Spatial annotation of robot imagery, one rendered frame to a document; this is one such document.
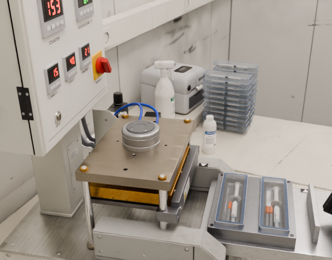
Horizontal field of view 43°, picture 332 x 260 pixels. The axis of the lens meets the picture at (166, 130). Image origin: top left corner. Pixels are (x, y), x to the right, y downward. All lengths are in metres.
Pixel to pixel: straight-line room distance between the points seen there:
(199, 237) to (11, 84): 0.43
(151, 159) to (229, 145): 0.86
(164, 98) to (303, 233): 0.95
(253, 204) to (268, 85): 2.47
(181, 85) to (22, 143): 1.06
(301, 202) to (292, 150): 0.70
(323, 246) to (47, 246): 0.54
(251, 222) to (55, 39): 0.50
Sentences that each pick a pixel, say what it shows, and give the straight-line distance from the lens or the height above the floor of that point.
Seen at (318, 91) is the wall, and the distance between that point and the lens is 3.28.
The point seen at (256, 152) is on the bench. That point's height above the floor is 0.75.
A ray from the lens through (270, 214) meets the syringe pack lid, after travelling 0.86.
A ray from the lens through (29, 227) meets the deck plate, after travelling 0.99.
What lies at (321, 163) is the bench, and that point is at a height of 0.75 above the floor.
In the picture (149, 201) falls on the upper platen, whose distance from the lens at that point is 0.82.
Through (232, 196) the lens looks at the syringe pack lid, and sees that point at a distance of 0.90.
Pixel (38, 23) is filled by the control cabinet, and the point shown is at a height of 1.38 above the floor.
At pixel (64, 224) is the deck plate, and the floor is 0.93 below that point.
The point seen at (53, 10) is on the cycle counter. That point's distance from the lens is 0.77.
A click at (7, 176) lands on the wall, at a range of 1.34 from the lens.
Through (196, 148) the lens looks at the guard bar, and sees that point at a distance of 0.97.
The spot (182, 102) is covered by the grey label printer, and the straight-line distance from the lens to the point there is 1.77.
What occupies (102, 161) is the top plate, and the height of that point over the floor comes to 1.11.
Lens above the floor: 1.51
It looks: 26 degrees down
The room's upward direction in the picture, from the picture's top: 1 degrees counter-clockwise
